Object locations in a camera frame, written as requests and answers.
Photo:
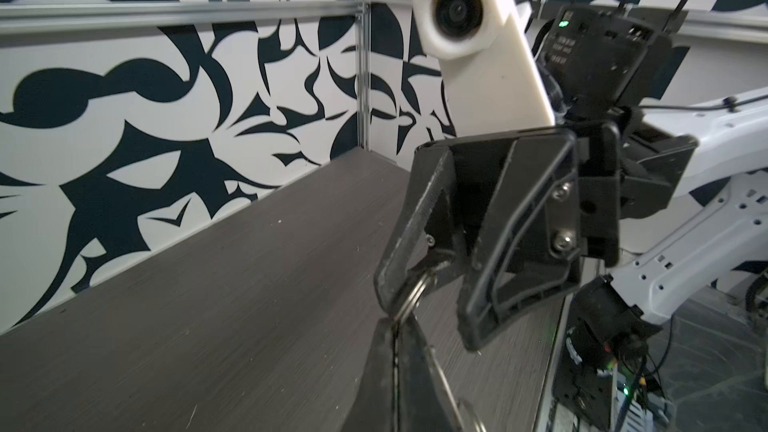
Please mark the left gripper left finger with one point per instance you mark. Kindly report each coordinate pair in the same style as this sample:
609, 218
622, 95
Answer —
374, 406

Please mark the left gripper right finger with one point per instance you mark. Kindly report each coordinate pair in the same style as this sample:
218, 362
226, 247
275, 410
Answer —
422, 399

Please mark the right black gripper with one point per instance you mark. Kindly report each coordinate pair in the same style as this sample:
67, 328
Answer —
516, 207

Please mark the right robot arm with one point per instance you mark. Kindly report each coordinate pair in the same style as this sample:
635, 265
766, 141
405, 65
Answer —
693, 198

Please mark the green lit circuit board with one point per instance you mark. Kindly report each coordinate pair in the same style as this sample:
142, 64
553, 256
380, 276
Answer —
646, 409

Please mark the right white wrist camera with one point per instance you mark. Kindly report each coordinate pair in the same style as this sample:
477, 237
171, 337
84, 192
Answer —
489, 74

